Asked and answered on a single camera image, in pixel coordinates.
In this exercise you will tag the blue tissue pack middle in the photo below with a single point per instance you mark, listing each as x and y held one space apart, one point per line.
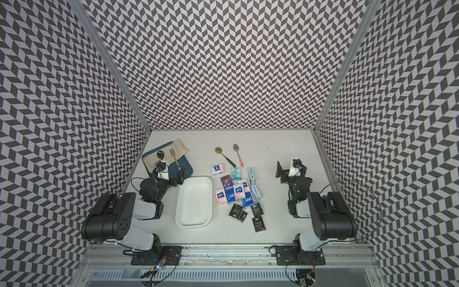
230 195

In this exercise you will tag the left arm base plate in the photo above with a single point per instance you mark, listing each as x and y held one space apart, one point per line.
153 257

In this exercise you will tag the silver spoon pink handle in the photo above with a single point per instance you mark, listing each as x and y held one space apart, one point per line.
236 149

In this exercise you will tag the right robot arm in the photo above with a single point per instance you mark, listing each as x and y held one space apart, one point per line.
330 215

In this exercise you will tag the aluminium front rail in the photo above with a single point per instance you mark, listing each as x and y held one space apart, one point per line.
341 255

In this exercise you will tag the white plastic storage box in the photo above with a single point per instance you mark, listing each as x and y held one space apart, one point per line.
194 203

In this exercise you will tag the teal tissue pack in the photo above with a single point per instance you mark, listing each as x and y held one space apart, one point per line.
252 177
236 173

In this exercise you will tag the blue tissue pack lower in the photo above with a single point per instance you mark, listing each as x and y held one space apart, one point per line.
248 200

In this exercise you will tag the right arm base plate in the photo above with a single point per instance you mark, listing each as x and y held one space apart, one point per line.
288 255

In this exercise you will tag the beige cloth napkin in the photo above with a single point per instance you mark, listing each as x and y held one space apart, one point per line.
178 147

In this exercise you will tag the black spoon on tray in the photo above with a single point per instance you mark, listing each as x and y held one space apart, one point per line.
160 154

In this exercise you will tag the pink white tissue pack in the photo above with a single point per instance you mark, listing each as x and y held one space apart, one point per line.
217 169

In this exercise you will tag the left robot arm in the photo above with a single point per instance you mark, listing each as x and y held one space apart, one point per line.
111 218

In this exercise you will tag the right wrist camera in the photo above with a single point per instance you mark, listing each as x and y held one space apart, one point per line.
296 168

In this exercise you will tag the gold spoon green handle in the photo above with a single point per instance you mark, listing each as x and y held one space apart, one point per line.
218 150

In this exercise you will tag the black sachet left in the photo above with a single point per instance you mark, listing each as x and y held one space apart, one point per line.
236 211

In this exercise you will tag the cartoon dark blue tissue pack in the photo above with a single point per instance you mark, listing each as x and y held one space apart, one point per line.
227 182

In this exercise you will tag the black sachet upper right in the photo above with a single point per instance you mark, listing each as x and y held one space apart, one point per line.
257 210

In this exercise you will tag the black sachet lower right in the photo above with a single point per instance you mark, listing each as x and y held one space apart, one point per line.
258 224

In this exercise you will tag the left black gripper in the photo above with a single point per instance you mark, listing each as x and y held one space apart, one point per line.
180 178

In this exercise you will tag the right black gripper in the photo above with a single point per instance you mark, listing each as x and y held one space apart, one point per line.
285 173

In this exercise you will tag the clear light blue tissue pack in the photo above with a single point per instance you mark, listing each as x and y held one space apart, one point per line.
256 196

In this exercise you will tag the small black sachet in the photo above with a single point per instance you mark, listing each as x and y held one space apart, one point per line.
242 216

